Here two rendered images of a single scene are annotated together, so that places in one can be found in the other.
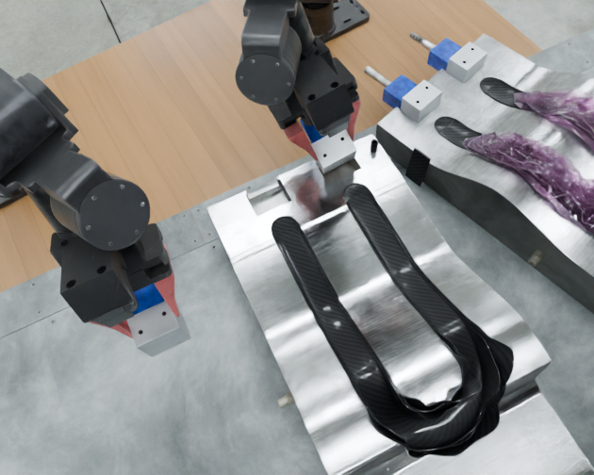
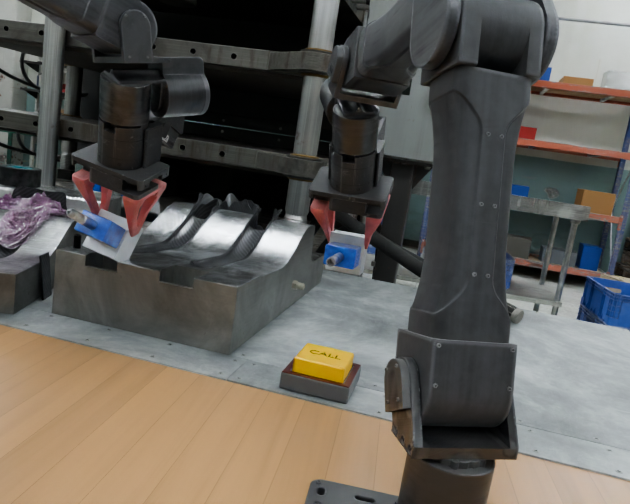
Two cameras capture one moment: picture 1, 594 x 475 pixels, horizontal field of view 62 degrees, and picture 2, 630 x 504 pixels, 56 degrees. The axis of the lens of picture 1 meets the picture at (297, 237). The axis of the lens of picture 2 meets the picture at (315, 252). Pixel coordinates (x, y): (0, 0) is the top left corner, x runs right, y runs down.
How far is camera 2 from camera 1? 1.15 m
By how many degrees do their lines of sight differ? 103
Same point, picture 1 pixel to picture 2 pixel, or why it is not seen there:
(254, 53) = (199, 68)
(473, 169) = (50, 234)
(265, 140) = (68, 366)
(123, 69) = not seen: outside the picture
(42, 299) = not seen: hidden behind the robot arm
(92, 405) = not seen: hidden behind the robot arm
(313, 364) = (275, 242)
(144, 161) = (211, 435)
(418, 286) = (179, 239)
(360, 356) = (251, 234)
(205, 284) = (280, 349)
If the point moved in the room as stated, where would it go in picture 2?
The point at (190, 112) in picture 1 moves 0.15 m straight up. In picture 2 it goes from (71, 434) to (85, 268)
